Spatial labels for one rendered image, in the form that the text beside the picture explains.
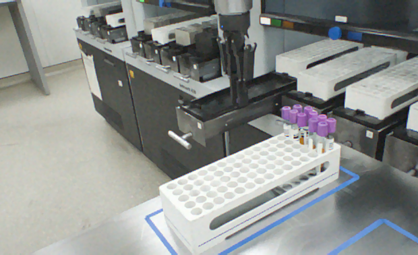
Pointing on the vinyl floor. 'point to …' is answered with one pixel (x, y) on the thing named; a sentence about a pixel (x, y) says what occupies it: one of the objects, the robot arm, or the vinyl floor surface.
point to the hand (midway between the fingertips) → (239, 91)
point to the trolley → (291, 221)
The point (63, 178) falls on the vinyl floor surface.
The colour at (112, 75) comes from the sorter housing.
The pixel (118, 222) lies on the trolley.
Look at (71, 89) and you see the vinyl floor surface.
